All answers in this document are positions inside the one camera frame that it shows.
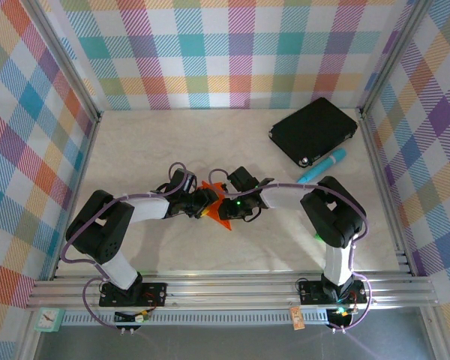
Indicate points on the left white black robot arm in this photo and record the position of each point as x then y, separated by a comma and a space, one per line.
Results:
118, 270

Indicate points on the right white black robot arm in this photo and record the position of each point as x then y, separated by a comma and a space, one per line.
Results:
335, 262

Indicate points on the green toy brick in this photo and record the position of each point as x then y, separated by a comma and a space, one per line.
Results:
317, 236

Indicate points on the turquoise pen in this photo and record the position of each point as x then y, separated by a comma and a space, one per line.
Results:
322, 168

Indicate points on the black flat case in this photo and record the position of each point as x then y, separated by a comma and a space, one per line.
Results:
311, 131

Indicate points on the small orange tag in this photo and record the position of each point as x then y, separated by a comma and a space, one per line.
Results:
296, 318

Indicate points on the small teal clock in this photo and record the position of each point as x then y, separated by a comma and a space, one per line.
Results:
47, 319

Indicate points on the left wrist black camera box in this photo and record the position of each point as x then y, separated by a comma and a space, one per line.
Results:
182, 180

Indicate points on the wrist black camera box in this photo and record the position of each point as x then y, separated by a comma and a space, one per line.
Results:
182, 180
242, 178

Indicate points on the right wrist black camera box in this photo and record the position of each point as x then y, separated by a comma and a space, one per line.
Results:
242, 178

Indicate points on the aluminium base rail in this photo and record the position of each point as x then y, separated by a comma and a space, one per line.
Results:
228, 296

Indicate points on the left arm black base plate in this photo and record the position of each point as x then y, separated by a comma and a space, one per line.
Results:
155, 294

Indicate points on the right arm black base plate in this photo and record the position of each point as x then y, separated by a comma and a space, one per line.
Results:
311, 292

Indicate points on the aluminium side rail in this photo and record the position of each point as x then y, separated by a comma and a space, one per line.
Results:
75, 195
384, 187

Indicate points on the aluminium corner post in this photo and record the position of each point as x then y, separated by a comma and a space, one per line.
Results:
60, 60
393, 56

